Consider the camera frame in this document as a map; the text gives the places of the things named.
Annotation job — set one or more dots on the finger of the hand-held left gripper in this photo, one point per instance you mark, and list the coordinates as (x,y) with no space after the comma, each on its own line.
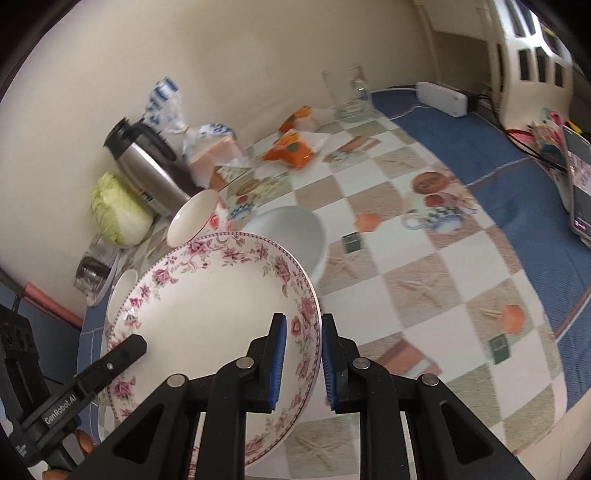
(111,367)

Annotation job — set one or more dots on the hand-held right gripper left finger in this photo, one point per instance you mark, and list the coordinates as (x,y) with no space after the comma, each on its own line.
(279,364)

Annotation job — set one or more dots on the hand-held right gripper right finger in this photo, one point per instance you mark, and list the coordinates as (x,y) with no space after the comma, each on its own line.
(329,364)

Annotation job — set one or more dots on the floral rimmed plate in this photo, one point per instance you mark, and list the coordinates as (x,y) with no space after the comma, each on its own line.
(207,300)

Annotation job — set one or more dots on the large white bowl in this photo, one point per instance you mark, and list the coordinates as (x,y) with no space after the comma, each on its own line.
(286,230)

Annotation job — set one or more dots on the red patterned white bowl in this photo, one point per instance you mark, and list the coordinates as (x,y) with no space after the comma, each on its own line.
(189,217)

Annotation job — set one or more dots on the small plain white bowl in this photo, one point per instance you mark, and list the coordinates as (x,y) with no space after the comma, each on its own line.
(121,290)

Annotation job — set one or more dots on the clear glass jar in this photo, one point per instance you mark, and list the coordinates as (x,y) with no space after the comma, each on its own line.
(94,272)

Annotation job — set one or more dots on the checkered tablecloth with blue border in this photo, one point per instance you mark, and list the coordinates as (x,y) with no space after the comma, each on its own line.
(415,277)

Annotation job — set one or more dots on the napa cabbage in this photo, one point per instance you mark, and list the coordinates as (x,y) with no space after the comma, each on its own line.
(115,207)

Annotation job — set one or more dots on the stainless steel thermos jug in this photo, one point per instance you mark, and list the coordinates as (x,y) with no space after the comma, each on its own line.
(147,170)

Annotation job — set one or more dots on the orange snack packet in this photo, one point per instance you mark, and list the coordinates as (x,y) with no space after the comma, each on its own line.
(298,119)
(291,150)

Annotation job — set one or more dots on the bagged sliced bread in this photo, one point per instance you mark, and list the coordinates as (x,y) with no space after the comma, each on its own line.
(212,152)

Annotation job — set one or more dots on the clear glass pitcher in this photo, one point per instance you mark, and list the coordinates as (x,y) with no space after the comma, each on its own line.
(348,99)

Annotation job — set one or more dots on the white power strip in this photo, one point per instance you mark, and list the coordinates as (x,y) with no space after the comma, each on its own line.
(441,99)

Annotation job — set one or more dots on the colourful packets pile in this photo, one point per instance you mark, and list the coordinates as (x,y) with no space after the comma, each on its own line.
(547,138)

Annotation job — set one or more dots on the white plastic chair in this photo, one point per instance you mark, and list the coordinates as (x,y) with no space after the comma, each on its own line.
(512,55)

